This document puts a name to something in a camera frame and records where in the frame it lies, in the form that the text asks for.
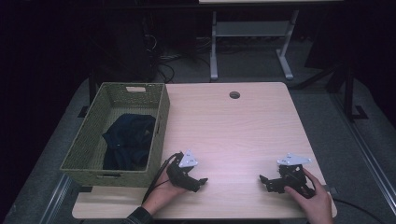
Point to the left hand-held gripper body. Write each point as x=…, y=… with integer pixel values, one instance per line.
x=182, y=169

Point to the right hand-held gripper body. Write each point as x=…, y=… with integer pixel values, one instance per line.
x=292, y=174

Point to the dark blue cloth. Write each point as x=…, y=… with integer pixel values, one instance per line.
x=129, y=140

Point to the green woven basket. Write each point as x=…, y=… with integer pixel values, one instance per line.
x=81, y=149

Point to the person's left hand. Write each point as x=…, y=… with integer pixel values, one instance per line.
x=163, y=191

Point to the person's right hand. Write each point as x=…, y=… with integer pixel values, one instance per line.
x=311, y=202

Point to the black metal stand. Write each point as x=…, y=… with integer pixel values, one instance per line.
x=350, y=93

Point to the white metal table frame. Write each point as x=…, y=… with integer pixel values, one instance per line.
x=250, y=43

